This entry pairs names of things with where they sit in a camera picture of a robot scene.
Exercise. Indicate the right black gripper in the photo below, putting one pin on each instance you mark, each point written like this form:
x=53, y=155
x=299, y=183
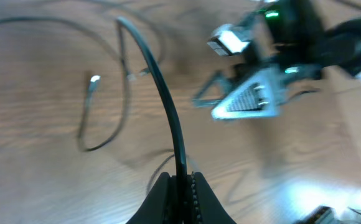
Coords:
x=294, y=27

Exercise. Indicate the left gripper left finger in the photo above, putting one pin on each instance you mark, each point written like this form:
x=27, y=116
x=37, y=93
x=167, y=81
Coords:
x=152, y=210

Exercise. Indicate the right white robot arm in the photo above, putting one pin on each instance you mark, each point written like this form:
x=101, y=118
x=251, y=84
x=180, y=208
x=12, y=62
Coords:
x=341, y=47

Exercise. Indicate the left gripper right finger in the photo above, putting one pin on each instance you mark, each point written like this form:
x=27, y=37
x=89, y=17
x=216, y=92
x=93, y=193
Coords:
x=206, y=208

